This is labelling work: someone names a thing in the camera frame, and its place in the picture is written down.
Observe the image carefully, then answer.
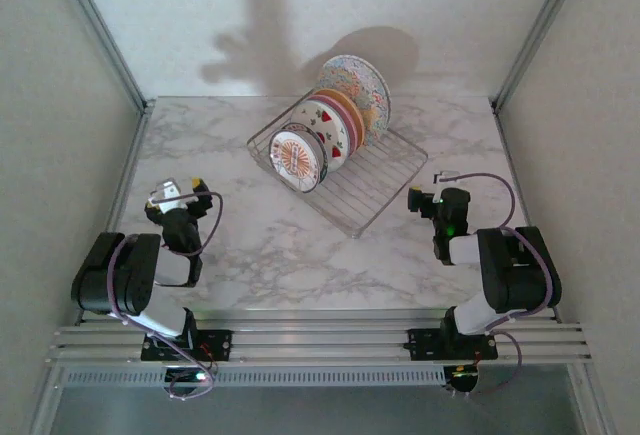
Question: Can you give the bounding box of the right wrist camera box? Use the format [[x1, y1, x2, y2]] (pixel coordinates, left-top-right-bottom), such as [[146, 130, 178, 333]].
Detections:
[[432, 169, 462, 205]]

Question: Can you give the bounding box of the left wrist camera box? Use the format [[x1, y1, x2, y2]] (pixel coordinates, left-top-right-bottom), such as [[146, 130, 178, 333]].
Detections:
[[147, 177, 201, 212]]

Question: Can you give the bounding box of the perforated grey cable duct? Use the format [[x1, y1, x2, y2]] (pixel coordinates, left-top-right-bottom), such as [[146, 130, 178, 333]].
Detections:
[[59, 366, 449, 389]]

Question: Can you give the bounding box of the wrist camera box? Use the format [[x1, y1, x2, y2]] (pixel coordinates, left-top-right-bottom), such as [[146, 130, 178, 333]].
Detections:
[[147, 177, 201, 212], [432, 169, 462, 205]]

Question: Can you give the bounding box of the aluminium frame post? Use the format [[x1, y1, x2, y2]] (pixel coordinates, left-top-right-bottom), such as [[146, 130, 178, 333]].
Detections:
[[48, 0, 155, 112], [491, 0, 590, 112]]

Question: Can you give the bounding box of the wire dish rack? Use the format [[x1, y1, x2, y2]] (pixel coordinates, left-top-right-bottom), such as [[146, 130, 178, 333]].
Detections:
[[246, 87, 430, 240]]

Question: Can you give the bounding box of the white strawberry print plate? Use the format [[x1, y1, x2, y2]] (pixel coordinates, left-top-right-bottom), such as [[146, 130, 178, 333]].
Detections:
[[289, 99, 350, 175]]

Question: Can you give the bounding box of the aluminium table side rail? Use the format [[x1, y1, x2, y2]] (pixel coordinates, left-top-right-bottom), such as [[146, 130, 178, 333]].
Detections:
[[492, 99, 561, 321], [77, 102, 154, 326]]

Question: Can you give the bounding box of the electronics board with green light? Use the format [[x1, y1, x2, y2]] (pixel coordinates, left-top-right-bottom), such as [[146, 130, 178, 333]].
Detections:
[[164, 367, 211, 399], [446, 364, 480, 396]]

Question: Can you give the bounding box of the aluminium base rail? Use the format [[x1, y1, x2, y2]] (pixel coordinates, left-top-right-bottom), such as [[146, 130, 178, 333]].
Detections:
[[47, 307, 595, 367]]

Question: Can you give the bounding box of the aluminium frame leg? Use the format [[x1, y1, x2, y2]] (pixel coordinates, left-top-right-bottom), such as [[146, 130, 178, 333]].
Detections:
[[569, 364, 619, 435], [29, 364, 66, 435]]

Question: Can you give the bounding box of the small orange sunburst plate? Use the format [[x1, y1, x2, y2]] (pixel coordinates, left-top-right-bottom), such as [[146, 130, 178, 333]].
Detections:
[[268, 129, 330, 195]]

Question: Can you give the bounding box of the large multicolour patterned plate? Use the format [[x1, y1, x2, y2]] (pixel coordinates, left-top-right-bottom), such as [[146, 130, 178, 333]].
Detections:
[[318, 53, 392, 147]]

